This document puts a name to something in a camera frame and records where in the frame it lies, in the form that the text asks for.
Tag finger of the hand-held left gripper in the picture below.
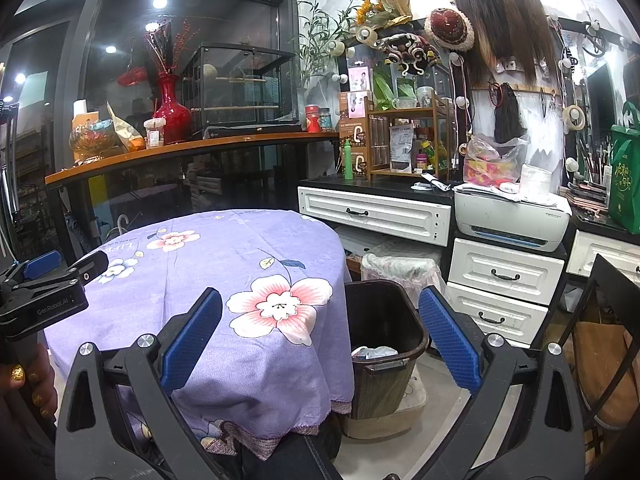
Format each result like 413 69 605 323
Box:
21 251 64 282
27 250 109 296

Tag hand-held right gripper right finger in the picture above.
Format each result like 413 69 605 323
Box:
418 285 586 480

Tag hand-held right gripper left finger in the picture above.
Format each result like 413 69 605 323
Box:
54 287 226 480

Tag dark brown trash bin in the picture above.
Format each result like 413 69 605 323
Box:
344 280 430 421

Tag person's left hand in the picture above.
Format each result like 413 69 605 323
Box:
0 342 60 423

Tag purple floral tablecloth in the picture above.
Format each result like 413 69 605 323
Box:
44 208 353 461

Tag bin with pale plastic liner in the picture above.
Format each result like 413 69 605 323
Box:
361 251 447 307

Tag golden decorated bowl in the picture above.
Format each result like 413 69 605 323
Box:
69 119 116 161

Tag brown paper bag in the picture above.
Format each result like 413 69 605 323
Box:
106 101 147 152

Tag white printer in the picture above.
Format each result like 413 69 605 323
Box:
454 182 572 253

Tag plastic drink cup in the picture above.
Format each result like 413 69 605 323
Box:
144 118 167 149

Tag person's leg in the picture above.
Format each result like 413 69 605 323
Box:
235 432 346 480

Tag white wide drawer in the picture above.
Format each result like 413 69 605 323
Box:
297 186 452 247

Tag black chair with brown cushion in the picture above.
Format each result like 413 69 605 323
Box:
552 254 640 480

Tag wooden counter shelf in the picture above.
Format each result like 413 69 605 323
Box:
45 131 341 191

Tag red vase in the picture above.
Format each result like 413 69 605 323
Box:
152 74 193 144

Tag clear plastic bag with packets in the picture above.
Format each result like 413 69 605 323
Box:
464 132 530 186

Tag glass terrarium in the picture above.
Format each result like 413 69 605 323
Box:
182 42 301 137

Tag dried red berry branches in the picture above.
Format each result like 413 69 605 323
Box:
144 17 194 77

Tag wooden rack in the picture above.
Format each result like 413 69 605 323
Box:
367 96 451 181

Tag black hanging wig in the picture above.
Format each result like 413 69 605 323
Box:
492 82 526 144

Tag green tote bag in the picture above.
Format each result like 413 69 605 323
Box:
607 102 640 235

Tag pink box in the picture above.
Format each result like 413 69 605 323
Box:
339 91 374 120
348 66 373 92

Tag small straw hat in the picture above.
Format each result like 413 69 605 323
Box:
562 105 587 134

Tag ornate headdress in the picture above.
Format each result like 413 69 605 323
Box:
377 32 441 76

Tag red embroidered hat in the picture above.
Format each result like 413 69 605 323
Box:
425 6 475 52

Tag hanging hair extensions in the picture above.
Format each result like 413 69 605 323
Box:
452 0 559 87

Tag green leafy plant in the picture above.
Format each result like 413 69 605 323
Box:
295 0 364 81

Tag sunflower bouquet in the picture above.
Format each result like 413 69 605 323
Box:
352 0 414 29

